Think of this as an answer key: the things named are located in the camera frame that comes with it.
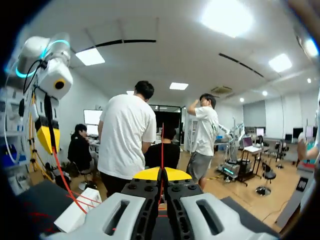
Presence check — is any white cable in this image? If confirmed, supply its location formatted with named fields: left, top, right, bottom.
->
left=3, top=72, right=21, bottom=165

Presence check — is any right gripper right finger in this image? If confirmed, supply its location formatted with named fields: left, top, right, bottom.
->
left=161, top=166, right=280, bottom=240

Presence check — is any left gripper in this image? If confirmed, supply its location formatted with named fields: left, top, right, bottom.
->
left=19, top=86, right=62, bottom=154

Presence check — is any white block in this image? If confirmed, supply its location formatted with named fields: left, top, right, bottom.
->
left=53, top=194, right=89, bottom=234
left=74, top=187, right=104, bottom=211

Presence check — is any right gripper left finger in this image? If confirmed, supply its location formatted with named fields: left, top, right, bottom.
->
left=39, top=166, right=161, bottom=240

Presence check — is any person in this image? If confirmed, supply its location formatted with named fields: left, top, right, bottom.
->
left=67, top=123, right=100, bottom=176
left=96, top=80, right=158, bottom=198
left=296, top=94, right=320, bottom=164
left=185, top=92, right=221, bottom=191
left=144, top=126, right=181, bottom=171

